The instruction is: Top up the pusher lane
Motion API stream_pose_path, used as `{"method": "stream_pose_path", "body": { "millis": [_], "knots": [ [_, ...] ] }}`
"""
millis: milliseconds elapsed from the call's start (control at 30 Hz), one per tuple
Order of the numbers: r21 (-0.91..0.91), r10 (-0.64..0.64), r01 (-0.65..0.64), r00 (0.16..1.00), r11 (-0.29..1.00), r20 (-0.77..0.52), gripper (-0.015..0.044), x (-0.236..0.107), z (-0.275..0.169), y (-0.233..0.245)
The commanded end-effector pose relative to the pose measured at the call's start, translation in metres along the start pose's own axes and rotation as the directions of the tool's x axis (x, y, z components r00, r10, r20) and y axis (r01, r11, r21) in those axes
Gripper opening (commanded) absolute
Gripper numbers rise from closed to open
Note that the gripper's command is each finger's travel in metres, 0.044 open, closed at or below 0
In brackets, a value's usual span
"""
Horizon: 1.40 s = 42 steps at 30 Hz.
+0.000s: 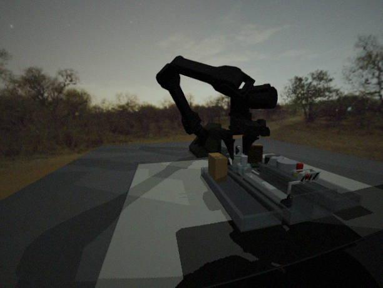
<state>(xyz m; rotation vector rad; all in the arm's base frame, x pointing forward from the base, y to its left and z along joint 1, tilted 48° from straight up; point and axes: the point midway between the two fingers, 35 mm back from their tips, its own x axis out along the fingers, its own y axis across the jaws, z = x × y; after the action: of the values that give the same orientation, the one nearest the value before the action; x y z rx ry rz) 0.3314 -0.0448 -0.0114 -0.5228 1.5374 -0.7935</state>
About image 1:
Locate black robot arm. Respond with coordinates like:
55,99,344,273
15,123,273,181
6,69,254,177
156,55,278,140

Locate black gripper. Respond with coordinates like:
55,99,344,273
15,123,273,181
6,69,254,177
208,110,270,159

